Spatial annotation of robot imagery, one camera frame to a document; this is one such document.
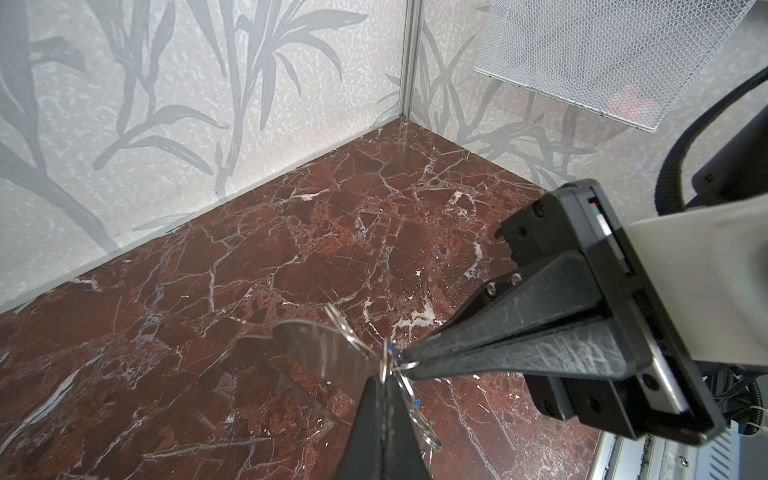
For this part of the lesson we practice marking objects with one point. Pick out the metal key holder plate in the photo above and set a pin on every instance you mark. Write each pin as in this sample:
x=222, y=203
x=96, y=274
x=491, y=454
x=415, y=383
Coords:
x=322, y=368

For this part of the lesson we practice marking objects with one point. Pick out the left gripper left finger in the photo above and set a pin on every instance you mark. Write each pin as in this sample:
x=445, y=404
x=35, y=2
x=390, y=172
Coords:
x=363, y=457

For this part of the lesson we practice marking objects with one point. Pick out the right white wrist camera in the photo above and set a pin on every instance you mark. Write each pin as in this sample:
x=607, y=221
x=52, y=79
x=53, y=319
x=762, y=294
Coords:
x=709, y=267

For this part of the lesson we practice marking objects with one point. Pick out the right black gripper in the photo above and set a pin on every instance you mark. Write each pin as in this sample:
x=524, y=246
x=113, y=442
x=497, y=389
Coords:
x=588, y=315

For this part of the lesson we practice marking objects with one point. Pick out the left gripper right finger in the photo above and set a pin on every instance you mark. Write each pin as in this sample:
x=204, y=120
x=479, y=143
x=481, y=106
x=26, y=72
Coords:
x=401, y=453

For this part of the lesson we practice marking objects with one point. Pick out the white wire mesh basket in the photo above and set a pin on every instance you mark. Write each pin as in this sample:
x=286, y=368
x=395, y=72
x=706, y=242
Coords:
x=630, y=61

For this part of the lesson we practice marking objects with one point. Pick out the silver split keyring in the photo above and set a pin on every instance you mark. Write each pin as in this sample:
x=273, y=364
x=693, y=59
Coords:
x=343, y=327

